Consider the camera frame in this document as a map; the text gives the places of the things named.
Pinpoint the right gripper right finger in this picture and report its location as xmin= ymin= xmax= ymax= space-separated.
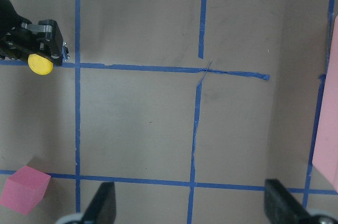
xmin=264 ymin=179 xmax=312 ymax=224

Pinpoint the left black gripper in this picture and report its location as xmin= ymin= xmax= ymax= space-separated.
xmin=1 ymin=0 xmax=65 ymax=66

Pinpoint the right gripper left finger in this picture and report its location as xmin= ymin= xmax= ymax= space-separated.
xmin=82 ymin=182 xmax=116 ymax=224

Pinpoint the yellow black push button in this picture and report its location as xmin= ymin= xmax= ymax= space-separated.
xmin=27 ymin=46 xmax=70 ymax=76

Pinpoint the pink plastic bin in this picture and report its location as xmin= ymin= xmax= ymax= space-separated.
xmin=312 ymin=19 xmax=337 ymax=190

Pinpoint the pink cube far side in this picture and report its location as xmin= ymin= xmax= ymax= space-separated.
xmin=1 ymin=166 xmax=51 ymax=215

